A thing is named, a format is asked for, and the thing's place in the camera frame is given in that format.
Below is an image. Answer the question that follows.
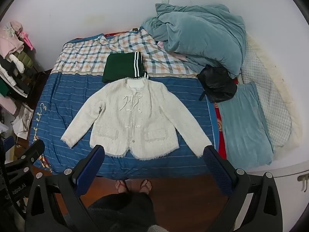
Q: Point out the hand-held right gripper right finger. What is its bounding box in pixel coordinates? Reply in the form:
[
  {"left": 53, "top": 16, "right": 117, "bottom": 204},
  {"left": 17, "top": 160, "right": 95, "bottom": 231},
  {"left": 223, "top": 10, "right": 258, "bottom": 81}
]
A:
[{"left": 203, "top": 145, "right": 283, "bottom": 232}]

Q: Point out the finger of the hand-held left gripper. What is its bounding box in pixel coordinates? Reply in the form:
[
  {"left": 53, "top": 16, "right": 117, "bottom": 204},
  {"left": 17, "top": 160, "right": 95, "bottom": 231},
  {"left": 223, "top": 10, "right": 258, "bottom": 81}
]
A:
[{"left": 3, "top": 139, "right": 46, "bottom": 174}]

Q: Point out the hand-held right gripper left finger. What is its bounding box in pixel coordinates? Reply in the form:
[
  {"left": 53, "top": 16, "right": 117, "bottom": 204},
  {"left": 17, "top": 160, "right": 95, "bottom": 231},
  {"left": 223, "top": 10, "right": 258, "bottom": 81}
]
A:
[{"left": 25, "top": 144, "right": 114, "bottom": 232}]

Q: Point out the white tweed jacket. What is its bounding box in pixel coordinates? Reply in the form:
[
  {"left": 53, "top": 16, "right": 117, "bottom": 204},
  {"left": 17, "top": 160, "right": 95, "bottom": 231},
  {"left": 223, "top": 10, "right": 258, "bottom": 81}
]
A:
[{"left": 60, "top": 77, "right": 213, "bottom": 160}]

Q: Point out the shelf of folded clothes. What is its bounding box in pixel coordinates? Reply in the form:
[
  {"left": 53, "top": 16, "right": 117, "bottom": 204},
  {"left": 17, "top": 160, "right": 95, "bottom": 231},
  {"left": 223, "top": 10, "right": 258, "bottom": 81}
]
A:
[{"left": 0, "top": 20, "right": 39, "bottom": 116}]

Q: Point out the white printed cloth bag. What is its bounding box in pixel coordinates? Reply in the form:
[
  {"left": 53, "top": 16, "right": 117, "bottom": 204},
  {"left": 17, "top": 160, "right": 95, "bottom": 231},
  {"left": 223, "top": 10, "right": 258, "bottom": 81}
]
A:
[{"left": 12, "top": 103, "right": 34, "bottom": 139}]

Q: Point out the person's left foot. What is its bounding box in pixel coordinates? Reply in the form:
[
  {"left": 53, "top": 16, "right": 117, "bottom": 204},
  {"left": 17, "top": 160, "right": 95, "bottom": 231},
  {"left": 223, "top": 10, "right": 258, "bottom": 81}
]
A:
[{"left": 115, "top": 180, "right": 128, "bottom": 194}]

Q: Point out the person's foot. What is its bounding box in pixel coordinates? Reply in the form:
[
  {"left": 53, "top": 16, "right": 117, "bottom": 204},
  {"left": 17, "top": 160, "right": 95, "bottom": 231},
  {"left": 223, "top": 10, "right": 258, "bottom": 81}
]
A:
[
  {"left": 139, "top": 179, "right": 153, "bottom": 195},
  {"left": 115, "top": 180, "right": 128, "bottom": 194}
]

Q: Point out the red floral sheet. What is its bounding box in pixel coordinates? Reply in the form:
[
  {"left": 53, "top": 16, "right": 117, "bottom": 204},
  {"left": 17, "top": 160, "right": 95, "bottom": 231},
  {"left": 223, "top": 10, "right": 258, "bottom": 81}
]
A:
[{"left": 212, "top": 101, "right": 228, "bottom": 160}]

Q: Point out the teal folded blanket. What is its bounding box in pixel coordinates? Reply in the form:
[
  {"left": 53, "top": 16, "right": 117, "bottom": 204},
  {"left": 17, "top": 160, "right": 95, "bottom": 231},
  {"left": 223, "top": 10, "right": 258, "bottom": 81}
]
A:
[{"left": 218, "top": 82, "right": 274, "bottom": 167}]

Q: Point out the person's right foot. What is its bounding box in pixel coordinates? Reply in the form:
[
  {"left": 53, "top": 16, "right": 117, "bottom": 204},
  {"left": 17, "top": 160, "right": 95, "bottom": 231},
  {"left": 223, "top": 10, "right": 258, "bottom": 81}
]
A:
[{"left": 139, "top": 179, "right": 153, "bottom": 195}]

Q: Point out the blue striped bed sheet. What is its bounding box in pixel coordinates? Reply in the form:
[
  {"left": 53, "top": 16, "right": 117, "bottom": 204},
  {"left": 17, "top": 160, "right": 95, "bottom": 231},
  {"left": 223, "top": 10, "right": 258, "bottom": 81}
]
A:
[{"left": 29, "top": 71, "right": 218, "bottom": 178}]

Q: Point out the white bedside cabinet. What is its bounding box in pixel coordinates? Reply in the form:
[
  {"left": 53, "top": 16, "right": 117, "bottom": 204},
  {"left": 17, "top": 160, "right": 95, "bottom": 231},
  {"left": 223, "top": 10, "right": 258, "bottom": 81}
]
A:
[{"left": 246, "top": 147, "right": 309, "bottom": 223}]

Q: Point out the white quilted mattress pad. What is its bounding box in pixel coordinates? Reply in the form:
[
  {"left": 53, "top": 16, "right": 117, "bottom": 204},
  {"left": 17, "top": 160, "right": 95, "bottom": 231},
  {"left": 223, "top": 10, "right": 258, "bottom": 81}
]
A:
[{"left": 238, "top": 41, "right": 292, "bottom": 148}]

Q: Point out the black plastic bag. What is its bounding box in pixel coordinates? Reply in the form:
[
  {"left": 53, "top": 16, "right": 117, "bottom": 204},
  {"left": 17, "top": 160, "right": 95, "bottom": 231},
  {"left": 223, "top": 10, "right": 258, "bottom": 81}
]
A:
[{"left": 197, "top": 65, "right": 238, "bottom": 103}]

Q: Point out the cream fluffy blanket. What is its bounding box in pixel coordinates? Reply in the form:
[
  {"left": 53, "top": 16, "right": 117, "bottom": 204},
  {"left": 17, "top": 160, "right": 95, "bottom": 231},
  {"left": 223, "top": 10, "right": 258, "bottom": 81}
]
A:
[{"left": 246, "top": 32, "right": 303, "bottom": 150}]

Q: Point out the plaid bed sheet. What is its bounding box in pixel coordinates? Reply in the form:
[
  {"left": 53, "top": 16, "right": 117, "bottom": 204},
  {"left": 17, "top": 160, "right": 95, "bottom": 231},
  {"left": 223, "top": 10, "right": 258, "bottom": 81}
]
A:
[{"left": 52, "top": 29, "right": 201, "bottom": 79}]

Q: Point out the green garment with white stripes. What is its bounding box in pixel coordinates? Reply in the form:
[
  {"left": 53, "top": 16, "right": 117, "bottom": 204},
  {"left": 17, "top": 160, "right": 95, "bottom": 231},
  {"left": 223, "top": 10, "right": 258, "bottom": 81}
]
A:
[{"left": 101, "top": 51, "right": 149, "bottom": 84}]

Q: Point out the teal velvet quilt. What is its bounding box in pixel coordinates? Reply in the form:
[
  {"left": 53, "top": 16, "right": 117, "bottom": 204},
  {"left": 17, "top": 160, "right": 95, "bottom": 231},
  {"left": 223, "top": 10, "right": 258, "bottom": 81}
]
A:
[{"left": 141, "top": 3, "right": 247, "bottom": 79}]

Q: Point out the brass cabinet handle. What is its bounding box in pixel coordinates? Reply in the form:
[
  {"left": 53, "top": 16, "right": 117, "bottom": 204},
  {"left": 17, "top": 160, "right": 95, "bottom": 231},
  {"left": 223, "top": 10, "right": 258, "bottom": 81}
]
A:
[{"left": 297, "top": 174, "right": 309, "bottom": 186}]

